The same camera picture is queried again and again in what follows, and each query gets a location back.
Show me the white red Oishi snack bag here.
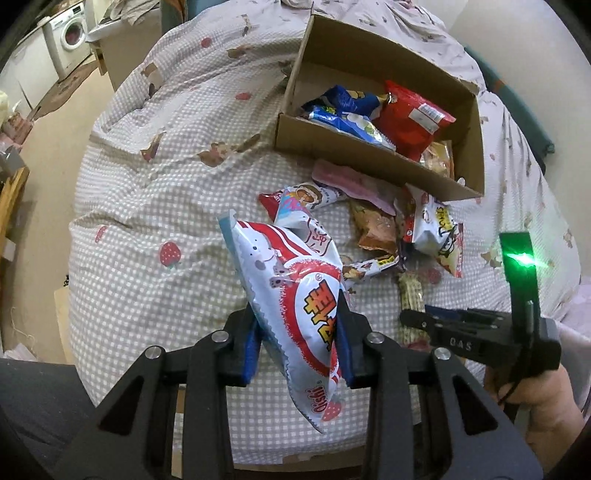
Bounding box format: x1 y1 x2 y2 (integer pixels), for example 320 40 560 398
219 208 342 430

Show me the brown peanut snack bag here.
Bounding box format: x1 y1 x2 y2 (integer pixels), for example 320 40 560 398
349 199 399 256

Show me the white yellow cartoon snack bag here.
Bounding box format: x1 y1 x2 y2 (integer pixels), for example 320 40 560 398
403 185 464 278

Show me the white brown triangle crisp packet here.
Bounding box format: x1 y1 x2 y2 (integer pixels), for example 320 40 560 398
257 181 346 256

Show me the pink snack packet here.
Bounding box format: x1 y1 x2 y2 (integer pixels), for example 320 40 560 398
311 159 401 216

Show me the white red rice cake packet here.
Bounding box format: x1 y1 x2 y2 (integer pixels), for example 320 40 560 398
342 255 400 282

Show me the person's right hand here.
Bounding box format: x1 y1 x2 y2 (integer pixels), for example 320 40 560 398
505 365 585 473

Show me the checkered strawberry bed sheet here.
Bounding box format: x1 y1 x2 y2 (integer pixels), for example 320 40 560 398
69 1 581 403

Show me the teal mattress edge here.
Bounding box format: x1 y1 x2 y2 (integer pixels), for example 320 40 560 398
465 46 555 174

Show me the blue snack bag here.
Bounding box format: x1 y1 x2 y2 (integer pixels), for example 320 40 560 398
300 85 396 151

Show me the brown cardboard box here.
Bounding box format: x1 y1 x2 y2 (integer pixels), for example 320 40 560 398
274 15 485 201

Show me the patterned floor rug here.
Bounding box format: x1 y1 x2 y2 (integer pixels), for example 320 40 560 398
28 60 98 121

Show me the white washing machine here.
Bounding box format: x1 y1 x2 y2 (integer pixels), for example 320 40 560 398
42 1 91 81

